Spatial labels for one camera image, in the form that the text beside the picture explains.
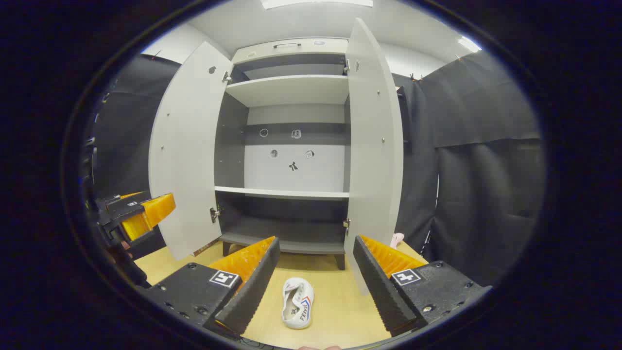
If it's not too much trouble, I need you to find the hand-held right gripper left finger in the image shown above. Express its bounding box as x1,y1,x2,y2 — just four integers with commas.
143,236,281,338

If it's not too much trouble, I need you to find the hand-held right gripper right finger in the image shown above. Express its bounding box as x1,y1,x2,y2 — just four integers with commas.
353,235,492,337

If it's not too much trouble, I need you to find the white shoe yellow sole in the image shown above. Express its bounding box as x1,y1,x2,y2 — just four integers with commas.
282,278,314,330

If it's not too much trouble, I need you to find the white shoe cabinet door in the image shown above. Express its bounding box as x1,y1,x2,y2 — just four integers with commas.
344,18,413,296
148,41,234,261

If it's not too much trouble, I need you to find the white grey shoe cabinet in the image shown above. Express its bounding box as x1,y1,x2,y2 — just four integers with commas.
148,18,413,296

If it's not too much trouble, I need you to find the brown cover book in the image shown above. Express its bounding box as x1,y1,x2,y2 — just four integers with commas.
193,238,222,257

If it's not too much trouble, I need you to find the black backdrop cloth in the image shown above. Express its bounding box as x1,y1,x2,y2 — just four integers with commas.
90,49,547,287

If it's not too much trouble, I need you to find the ceiling light panel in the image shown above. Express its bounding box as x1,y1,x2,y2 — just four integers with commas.
457,36,483,53
260,0,375,9

